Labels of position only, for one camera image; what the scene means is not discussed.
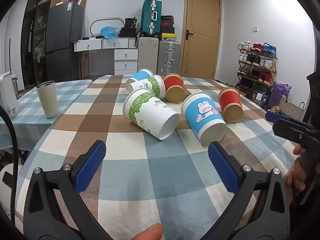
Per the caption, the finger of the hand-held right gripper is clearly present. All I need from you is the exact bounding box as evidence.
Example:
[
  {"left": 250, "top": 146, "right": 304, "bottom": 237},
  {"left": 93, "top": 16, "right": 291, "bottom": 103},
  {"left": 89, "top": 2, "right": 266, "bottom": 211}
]
[
  {"left": 265, "top": 110, "right": 304, "bottom": 126},
  {"left": 272, "top": 118, "right": 317, "bottom": 143}
]

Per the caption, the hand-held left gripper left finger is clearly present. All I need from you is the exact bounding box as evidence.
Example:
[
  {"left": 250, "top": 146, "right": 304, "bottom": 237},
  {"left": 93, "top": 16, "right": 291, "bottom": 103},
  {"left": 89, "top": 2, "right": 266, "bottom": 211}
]
[{"left": 23, "top": 140, "right": 107, "bottom": 240}]

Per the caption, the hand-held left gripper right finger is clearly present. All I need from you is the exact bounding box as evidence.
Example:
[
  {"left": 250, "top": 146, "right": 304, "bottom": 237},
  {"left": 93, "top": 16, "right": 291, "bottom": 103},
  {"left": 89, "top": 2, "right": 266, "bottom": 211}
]
[{"left": 208, "top": 141, "right": 292, "bottom": 240}]

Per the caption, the red paper cup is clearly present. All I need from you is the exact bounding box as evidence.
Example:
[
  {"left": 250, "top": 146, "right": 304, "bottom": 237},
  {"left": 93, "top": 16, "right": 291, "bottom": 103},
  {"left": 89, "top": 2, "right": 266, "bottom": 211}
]
[
  {"left": 218, "top": 87, "right": 243, "bottom": 123},
  {"left": 162, "top": 73, "right": 186, "bottom": 104}
]

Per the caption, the blue paper cup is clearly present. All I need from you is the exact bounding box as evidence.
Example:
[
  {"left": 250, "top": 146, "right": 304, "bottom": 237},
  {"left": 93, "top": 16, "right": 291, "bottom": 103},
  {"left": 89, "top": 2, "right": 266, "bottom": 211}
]
[
  {"left": 125, "top": 68, "right": 154, "bottom": 87},
  {"left": 181, "top": 92, "right": 228, "bottom": 146}
]

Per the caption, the white green-leaf paper cup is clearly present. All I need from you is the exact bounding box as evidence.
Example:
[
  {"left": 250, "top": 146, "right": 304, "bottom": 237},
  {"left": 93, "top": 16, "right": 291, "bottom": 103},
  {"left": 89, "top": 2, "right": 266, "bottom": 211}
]
[
  {"left": 122, "top": 88, "right": 180, "bottom": 141},
  {"left": 129, "top": 74, "right": 166, "bottom": 100}
]

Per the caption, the person's right hand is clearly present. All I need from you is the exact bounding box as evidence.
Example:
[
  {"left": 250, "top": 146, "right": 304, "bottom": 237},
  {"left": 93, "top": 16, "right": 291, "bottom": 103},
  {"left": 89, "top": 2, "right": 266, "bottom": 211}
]
[{"left": 285, "top": 144, "right": 307, "bottom": 193}]

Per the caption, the person's left hand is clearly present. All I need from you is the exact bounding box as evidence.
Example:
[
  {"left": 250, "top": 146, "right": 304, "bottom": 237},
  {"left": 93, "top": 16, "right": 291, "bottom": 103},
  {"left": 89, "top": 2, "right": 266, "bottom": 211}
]
[{"left": 129, "top": 223, "right": 163, "bottom": 240}]

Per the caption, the white woven basket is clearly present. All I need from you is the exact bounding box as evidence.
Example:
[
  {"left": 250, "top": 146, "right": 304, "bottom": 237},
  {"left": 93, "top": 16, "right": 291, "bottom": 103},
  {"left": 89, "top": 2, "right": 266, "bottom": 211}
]
[{"left": 278, "top": 90, "right": 306, "bottom": 121}]

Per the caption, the purple bag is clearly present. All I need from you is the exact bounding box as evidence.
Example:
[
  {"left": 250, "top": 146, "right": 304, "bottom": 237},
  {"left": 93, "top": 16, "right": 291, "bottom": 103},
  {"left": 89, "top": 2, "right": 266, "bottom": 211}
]
[{"left": 271, "top": 81, "right": 292, "bottom": 108}]

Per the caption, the black printed sack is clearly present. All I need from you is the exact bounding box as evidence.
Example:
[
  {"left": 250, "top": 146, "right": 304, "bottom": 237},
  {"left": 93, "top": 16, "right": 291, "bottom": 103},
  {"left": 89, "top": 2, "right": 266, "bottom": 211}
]
[{"left": 250, "top": 84, "right": 273, "bottom": 105}]

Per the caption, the wooden shoe rack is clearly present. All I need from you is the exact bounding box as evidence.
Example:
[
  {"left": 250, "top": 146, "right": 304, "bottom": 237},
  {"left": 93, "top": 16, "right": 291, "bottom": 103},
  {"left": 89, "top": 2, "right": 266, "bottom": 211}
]
[{"left": 236, "top": 49, "right": 278, "bottom": 93}]

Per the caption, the shoe rack with shoes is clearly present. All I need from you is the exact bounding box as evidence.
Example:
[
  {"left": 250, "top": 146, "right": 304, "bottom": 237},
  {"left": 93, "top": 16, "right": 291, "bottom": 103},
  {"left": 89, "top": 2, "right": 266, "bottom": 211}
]
[{"left": 237, "top": 41, "right": 277, "bottom": 92}]

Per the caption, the light blue checked tablecloth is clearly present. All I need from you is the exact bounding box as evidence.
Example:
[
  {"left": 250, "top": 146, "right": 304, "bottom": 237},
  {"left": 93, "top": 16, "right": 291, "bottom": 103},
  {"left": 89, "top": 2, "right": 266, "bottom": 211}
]
[{"left": 0, "top": 79, "right": 93, "bottom": 153}]

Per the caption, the beige steel tumbler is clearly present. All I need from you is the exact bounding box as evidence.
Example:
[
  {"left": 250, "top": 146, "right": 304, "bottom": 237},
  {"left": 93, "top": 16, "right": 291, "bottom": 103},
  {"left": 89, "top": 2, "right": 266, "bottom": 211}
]
[{"left": 36, "top": 81, "right": 59, "bottom": 119}]

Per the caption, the white appliance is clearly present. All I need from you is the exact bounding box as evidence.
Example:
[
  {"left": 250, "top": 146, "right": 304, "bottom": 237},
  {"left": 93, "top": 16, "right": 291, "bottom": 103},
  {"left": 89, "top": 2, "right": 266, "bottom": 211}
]
[{"left": 0, "top": 71, "right": 18, "bottom": 117}]

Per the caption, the grey trash can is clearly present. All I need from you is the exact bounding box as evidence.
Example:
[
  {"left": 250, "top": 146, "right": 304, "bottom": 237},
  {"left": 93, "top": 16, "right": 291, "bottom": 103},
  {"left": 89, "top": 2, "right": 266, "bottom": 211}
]
[{"left": 11, "top": 74, "right": 20, "bottom": 100}]

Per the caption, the white drawer cabinet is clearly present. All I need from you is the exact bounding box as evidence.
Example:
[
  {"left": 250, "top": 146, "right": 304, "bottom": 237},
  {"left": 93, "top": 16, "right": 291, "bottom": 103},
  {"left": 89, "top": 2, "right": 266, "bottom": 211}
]
[{"left": 114, "top": 49, "right": 139, "bottom": 75}]

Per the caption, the wooden door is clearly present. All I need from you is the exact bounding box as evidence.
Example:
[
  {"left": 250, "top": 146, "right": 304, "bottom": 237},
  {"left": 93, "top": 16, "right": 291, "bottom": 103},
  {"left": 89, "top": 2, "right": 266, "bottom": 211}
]
[{"left": 180, "top": 0, "right": 222, "bottom": 79}]

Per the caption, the white vanity desk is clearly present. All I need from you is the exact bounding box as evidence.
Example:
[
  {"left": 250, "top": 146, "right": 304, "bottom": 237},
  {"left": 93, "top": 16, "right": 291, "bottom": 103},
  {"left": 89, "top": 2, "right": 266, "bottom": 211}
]
[{"left": 73, "top": 37, "right": 137, "bottom": 79}]

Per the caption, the silver hard suitcase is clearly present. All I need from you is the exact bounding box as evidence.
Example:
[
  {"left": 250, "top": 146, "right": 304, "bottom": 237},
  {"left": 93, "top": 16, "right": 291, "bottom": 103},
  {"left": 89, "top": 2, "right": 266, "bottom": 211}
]
[{"left": 157, "top": 40, "right": 181, "bottom": 75}]

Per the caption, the white hard suitcase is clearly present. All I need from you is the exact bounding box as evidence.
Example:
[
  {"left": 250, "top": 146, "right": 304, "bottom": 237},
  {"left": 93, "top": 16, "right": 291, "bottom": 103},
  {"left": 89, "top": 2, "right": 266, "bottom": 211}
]
[{"left": 137, "top": 37, "right": 159, "bottom": 74}]

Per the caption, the blue plastic bag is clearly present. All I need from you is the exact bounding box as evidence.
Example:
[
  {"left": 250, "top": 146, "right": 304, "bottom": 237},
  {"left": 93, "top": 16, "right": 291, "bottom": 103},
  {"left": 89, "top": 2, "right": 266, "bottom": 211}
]
[{"left": 100, "top": 26, "right": 120, "bottom": 40}]

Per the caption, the black glass-door cabinet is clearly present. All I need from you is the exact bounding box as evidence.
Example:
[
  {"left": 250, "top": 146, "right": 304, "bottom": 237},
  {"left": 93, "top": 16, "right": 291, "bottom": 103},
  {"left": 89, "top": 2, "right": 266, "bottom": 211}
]
[{"left": 21, "top": 0, "right": 54, "bottom": 90}]

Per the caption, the black bag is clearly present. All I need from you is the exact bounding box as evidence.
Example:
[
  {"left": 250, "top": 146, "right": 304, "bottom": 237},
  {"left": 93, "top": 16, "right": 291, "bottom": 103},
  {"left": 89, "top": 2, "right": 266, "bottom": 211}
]
[{"left": 119, "top": 27, "right": 137, "bottom": 38}]

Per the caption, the dark grey fridge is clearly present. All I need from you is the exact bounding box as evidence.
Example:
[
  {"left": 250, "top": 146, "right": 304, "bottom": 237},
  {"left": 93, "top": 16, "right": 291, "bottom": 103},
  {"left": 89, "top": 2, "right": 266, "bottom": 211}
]
[{"left": 46, "top": 1, "right": 85, "bottom": 80}]

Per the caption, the oval white-framed mirror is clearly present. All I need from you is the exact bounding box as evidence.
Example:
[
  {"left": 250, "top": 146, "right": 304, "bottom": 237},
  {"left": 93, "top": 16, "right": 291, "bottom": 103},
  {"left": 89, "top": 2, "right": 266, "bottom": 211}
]
[{"left": 90, "top": 17, "right": 125, "bottom": 38}]

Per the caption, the black red shoe box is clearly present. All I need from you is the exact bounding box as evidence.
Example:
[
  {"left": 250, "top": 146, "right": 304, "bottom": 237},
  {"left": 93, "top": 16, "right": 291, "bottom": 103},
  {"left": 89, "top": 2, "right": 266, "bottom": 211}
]
[{"left": 160, "top": 15, "right": 175, "bottom": 28}]

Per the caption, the teal hard suitcase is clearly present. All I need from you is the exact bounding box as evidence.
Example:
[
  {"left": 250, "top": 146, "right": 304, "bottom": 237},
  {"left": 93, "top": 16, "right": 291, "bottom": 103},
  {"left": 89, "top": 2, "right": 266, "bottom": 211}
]
[{"left": 140, "top": 0, "right": 162, "bottom": 37}]

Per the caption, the black cable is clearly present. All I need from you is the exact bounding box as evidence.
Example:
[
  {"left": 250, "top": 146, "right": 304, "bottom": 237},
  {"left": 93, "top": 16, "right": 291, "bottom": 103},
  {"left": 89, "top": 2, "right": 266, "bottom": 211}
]
[{"left": 0, "top": 104, "right": 18, "bottom": 222}]

